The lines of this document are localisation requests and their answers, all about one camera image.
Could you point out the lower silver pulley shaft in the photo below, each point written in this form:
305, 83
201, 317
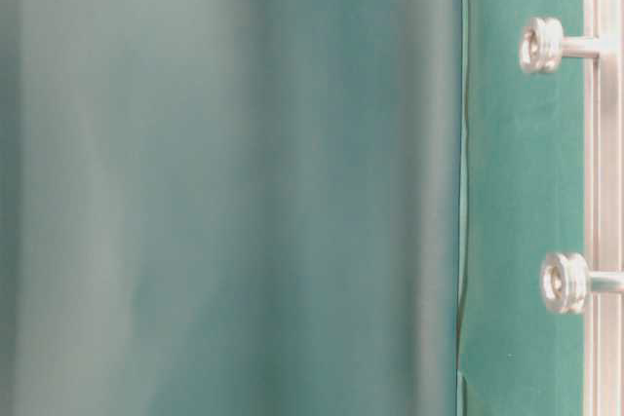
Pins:
567, 282

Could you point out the silver aluminium extrusion rail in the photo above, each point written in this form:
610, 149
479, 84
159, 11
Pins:
603, 212

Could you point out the upper silver pulley shaft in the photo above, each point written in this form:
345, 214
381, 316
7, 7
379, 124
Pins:
544, 44

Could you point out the silver pulley shaft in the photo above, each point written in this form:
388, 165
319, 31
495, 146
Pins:
544, 44
567, 282

